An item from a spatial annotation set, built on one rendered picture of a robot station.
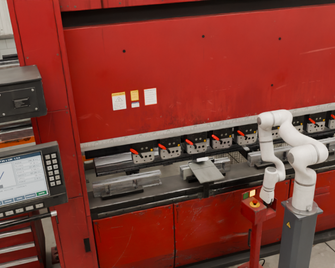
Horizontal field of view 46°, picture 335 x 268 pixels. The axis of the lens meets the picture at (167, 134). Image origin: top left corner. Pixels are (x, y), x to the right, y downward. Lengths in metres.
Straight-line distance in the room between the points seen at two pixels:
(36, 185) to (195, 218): 1.38
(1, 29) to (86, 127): 4.20
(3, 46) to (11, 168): 4.71
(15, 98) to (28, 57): 0.34
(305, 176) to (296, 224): 0.33
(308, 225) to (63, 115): 1.60
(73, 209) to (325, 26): 2.12
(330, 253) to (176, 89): 2.07
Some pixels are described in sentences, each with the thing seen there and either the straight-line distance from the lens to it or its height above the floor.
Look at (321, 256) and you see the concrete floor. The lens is 3.85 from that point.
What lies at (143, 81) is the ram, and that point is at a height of 1.69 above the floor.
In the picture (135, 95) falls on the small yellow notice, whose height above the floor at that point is 1.60.
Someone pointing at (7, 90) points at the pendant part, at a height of 1.91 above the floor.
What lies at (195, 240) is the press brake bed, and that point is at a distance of 3.25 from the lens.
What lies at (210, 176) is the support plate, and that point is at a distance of 2.83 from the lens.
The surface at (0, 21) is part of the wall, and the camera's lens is 6.65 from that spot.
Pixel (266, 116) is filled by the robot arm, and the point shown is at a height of 1.47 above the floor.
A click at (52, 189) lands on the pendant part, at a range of 2.21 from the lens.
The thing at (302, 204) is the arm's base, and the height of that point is 1.05.
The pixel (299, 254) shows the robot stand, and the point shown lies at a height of 0.69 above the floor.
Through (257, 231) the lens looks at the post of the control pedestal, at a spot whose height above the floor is 0.53.
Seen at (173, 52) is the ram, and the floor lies 1.86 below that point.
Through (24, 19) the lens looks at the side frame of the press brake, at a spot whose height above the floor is 2.17.
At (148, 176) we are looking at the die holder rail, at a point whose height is 0.96.
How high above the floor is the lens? 2.51
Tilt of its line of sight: 26 degrees down
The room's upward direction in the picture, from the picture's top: 2 degrees counter-clockwise
